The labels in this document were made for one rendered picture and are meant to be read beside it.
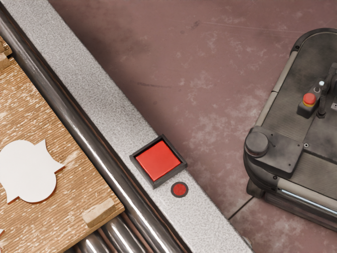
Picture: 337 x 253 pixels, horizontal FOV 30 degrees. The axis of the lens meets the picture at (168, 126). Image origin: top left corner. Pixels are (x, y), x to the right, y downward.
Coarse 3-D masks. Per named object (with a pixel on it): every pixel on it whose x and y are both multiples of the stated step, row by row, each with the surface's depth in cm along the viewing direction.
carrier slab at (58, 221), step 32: (0, 96) 122; (32, 96) 121; (0, 128) 118; (32, 128) 117; (64, 128) 117; (64, 160) 113; (0, 192) 111; (64, 192) 110; (96, 192) 110; (0, 224) 108; (32, 224) 108; (64, 224) 107; (96, 224) 107
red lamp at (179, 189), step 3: (177, 186) 111; (180, 186) 111; (183, 186) 111; (174, 189) 111; (177, 189) 111; (180, 189) 111; (183, 189) 111; (174, 192) 111; (177, 192) 111; (180, 192) 111; (183, 192) 111
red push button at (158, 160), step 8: (160, 144) 114; (144, 152) 114; (152, 152) 114; (160, 152) 114; (168, 152) 113; (144, 160) 113; (152, 160) 113; (160, 160) 113; (168, 160) 113; (176, 160) 112; (144, 168) 112; (152, 168) 112; (160, 168) 112; (168, 168) 112; (152, 176) 111; (160, 176) 111
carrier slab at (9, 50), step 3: (0, 36) 129; (0, 39) 129; (3, 39) 129; (3, 42) 128; (3, 45) 128; (6, 45) 128; (6, 48) 127; (9, 48) 127; (3, 51) 127; (6, 51) 127; (9, 51) 128; (6, 54) 128; (9, 54) 128
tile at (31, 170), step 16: (16, 144) 115; (32, 144) 114; (0, 160) 113; (16, 160) 113; (32, 160) 113; (48, 160) 112; (0, 176) 112; (16, 176) 111; (32, 176) 111; (48, 176) 111; (16, 192) 110; (32, 192) 110; (48, 192) 109
